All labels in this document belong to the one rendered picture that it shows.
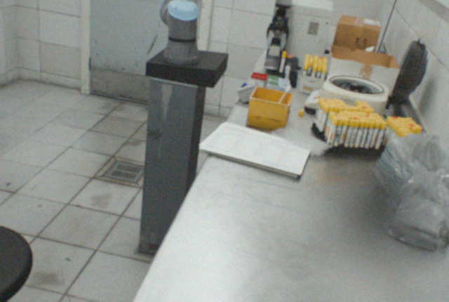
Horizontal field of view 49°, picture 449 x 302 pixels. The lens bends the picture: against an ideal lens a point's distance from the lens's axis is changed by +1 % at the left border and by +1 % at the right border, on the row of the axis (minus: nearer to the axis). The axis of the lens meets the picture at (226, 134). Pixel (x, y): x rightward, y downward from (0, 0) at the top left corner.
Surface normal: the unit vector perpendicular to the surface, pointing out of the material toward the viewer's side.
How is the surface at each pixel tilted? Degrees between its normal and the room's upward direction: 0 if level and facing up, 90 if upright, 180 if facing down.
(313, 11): 89
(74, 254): 0
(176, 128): 90
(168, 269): 0
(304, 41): 90
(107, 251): 0
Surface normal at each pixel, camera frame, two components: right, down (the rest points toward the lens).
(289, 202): 0.13, -0.90
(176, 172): -0.18, 0.39
